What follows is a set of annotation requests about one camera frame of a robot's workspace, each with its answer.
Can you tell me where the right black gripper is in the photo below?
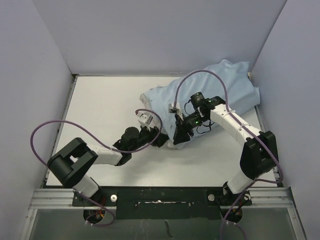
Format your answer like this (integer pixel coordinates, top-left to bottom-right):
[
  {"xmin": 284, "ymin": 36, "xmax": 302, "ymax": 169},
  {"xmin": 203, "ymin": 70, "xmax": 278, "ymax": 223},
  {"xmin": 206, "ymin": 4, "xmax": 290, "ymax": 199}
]
[{"xmin": 173, "ymin": 110, "xmax": 209, "ymax": 145}]

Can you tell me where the light blue pillowcase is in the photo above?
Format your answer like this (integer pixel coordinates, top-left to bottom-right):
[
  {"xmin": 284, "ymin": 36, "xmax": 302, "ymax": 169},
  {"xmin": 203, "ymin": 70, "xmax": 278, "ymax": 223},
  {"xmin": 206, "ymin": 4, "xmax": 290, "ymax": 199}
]
[{"xmin": 139, "ymin": 59, "xmax": 260, "ymax": 148}]

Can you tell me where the white pillow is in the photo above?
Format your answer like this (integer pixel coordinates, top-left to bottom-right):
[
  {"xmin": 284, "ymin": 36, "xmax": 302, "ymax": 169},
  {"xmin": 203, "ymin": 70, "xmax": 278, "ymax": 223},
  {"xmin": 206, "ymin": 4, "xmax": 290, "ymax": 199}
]
[{"xmin": 165, "ymin": 139, "xmax": 186, "ymax": 150}]

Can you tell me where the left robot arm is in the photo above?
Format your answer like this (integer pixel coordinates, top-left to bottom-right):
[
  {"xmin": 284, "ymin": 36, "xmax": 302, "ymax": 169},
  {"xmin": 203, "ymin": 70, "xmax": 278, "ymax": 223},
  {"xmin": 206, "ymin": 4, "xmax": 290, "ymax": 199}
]
[{"xmin": 47, "ymin": 126, "xmax": 169, "ymax": 206}]

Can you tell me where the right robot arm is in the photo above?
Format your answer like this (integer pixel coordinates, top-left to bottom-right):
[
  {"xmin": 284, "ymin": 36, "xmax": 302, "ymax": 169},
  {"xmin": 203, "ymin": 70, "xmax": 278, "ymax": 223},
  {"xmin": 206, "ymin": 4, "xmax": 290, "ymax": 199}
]
[{"xmin": 169, "ymin": 92, "xmax": 278, "ymax": 205}]

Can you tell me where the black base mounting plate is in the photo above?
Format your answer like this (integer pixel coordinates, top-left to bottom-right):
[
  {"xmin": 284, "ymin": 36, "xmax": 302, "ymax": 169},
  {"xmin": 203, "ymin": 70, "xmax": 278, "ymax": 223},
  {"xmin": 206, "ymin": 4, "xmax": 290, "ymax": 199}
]
[{"xmin": 72, "ymin": 186, "xmax": 252, "ymax": 223}]

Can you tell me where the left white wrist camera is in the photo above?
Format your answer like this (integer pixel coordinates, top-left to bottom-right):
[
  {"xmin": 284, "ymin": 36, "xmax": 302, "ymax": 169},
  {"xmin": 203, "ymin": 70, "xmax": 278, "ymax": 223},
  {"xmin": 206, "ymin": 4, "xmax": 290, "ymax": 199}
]
[{"xmin": 136, "ymin": 112, "xmax": 153, "ymax": 132}]

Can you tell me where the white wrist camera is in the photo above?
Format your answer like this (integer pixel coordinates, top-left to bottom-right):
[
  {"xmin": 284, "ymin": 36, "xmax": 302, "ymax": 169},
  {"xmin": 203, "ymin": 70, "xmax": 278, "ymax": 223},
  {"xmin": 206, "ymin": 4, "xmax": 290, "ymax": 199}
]
[
  {"xmin": 168, "ymin": 102, "xmax": 184, "ymax": 120},
  {"xmin": 136, "ymin": 112, "xmax": 153, "ymax": 132}
]

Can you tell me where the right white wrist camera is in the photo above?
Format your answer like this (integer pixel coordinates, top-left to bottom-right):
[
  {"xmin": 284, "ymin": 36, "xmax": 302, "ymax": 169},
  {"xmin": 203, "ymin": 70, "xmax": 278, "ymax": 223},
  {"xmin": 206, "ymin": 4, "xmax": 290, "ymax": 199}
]
[{"xmin": 168, "ymin": 102, "xmax": 184, "ymax": 120}]

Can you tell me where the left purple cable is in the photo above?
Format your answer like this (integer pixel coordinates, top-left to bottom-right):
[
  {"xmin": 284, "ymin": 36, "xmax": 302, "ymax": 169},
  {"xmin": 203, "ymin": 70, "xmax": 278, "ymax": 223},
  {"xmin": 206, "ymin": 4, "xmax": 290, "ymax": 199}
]
[{"xmin": 30, "ymin": 108, "xmax": 164, "ymax": 228}]

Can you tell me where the purple cable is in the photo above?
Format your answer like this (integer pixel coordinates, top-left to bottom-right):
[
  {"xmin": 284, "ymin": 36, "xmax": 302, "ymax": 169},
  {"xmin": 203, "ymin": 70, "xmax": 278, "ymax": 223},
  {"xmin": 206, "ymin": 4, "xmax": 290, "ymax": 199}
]
[
  {"xmin": 30, "ymin": 108, "xmax": 164, "ymax": 228},
  {"xmin": 173, "ymin": 69, "xmax": 285, "ymax": 240}
]

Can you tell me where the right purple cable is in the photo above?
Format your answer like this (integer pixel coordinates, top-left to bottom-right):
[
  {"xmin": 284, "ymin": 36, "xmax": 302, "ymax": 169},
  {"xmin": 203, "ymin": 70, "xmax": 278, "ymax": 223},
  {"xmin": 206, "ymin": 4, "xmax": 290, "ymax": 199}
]
[{"xmin": 173, "ymin": 69, "xmax": 285, "ymax": 240}]

